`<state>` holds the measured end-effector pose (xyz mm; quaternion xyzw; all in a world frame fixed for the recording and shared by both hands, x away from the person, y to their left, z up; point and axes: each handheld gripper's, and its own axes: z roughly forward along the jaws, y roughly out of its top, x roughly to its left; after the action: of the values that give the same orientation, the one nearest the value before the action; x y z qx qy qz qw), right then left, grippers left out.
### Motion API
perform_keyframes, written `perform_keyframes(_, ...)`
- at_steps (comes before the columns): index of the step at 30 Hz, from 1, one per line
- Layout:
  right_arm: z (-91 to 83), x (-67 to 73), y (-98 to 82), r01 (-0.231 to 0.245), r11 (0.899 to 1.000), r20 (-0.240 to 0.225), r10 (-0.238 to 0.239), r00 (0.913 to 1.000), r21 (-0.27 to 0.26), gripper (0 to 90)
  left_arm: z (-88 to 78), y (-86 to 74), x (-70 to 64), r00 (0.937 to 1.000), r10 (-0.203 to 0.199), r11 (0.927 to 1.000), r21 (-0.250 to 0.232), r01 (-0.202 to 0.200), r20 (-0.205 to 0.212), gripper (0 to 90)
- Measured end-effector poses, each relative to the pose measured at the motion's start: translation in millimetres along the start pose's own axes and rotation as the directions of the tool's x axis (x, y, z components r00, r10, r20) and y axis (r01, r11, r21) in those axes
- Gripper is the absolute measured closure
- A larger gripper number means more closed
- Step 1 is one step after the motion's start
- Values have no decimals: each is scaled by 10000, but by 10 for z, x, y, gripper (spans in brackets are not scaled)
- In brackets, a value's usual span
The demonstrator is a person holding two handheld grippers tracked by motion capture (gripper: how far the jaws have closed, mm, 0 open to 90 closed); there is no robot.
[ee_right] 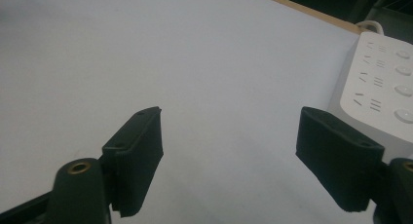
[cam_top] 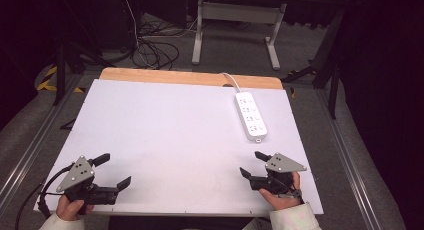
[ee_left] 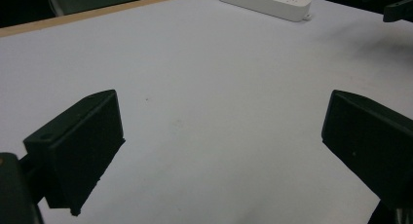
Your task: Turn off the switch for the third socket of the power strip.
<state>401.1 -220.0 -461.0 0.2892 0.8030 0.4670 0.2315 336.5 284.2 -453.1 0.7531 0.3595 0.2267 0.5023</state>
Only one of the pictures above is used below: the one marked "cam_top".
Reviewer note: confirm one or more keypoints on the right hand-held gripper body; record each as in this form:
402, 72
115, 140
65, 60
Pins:
283, 164

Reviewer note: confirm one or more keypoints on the black metal stand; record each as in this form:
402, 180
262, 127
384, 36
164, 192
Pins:
328, 56
61, 66

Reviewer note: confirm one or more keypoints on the white metal desk frame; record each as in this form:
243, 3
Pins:
235, 11

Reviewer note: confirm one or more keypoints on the white power strip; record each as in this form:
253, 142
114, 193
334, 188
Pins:
250, 116

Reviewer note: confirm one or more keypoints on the person's left hand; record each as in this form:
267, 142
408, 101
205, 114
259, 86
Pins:
69, 208

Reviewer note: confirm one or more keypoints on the person's right hand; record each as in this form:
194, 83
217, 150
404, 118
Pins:
281, 200

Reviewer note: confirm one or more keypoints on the aluminium floor rail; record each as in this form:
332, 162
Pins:
31, 146
346, 163

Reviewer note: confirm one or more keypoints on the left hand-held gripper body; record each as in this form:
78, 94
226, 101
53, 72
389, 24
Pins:
75, 173

